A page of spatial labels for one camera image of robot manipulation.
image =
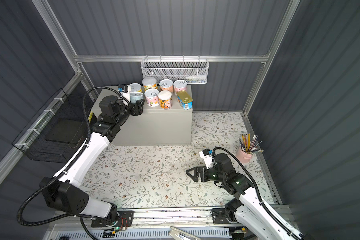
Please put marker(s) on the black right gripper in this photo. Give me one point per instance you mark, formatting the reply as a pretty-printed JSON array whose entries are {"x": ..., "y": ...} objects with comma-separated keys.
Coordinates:
[{"x": 202, "y": 169}]

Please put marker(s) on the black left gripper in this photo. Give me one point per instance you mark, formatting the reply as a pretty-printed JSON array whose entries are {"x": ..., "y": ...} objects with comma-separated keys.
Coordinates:
[{"x": 135, "y": 108}]

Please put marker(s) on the teal can pull tab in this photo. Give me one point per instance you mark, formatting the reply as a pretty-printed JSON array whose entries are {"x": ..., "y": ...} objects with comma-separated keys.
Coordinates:
[{"x": 136, "y": 96}]

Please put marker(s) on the yellow can pull tab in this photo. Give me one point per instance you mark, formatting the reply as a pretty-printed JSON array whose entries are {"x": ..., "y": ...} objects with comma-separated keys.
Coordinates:
[{"x": 135, "y": 87}]

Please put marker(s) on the green orange can plastic lid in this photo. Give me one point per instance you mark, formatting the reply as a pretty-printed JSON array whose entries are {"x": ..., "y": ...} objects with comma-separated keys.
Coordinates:
[{"x": 149, "y": 83}]

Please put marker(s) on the orange can pull tab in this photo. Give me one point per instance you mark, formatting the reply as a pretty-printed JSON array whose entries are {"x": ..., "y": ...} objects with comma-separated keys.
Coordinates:
[{"x": 166, "y": 85}]

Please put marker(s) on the gold rectangular tin can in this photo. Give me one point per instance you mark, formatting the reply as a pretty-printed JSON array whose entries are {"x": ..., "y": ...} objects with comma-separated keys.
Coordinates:
[{"x": 185, "y": 100}]

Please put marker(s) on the pink white can pull tab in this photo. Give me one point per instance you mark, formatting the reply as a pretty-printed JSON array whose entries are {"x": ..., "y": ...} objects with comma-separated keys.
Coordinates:
[{"x": 180, "y": 85}]

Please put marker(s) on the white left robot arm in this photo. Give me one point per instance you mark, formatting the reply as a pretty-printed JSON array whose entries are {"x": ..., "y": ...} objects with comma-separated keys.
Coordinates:
[{"x": 61, "y": 192}]

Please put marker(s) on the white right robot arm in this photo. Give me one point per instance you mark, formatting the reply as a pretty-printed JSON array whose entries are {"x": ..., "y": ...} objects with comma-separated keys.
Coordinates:
[{"x": 247, "y": 208}]

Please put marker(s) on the grey metal cabinet box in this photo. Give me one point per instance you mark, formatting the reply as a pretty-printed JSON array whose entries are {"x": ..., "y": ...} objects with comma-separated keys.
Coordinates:
[{"x": 154, "y": 127}]

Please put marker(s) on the pink pencil cup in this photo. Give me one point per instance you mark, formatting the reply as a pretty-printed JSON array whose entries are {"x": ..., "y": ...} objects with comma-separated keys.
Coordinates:
[{"x": 243, "y": 156}]

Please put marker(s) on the pencils bundle in cup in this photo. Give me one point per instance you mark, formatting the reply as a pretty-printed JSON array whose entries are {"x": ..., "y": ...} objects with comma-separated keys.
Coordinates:
[{"x": 250, "y": 145}]

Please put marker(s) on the black pad in basket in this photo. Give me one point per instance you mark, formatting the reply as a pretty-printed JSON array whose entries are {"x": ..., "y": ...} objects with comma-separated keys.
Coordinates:
[{"x": 66, "y": 131}]

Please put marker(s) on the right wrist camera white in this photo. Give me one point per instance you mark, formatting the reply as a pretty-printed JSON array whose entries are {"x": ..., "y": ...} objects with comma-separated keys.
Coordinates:
[{"x": 206, "y": 155}]

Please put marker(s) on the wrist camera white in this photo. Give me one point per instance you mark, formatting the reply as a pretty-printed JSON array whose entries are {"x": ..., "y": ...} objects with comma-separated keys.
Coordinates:
[
  {"x": 125, "y": 92},
  {"x": 206, "y": 155}
]

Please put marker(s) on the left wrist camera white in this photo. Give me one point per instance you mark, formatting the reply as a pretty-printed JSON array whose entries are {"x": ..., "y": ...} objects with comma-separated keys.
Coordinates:
[{"x": 125, "y": 92}]

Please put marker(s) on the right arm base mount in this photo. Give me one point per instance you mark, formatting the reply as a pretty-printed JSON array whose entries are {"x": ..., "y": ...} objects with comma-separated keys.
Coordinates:
[{"x": 232, "y": 213}]

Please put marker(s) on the white wire mesh basket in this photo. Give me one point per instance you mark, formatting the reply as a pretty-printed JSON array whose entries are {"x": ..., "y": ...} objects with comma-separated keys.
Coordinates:
[{"x": 195, "y": 72}]

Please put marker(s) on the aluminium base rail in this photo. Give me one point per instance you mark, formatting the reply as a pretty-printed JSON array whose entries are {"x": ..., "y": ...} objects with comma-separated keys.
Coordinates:
[{"x": 177, "y": 217}]

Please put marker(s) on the black wire mesh basket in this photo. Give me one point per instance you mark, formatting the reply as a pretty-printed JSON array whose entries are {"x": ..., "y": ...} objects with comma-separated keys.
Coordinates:
[{"x": 31, "y": 141}]

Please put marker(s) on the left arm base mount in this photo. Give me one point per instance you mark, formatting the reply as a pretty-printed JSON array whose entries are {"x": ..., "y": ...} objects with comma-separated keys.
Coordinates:
[{"x": 116, "y": 219}]

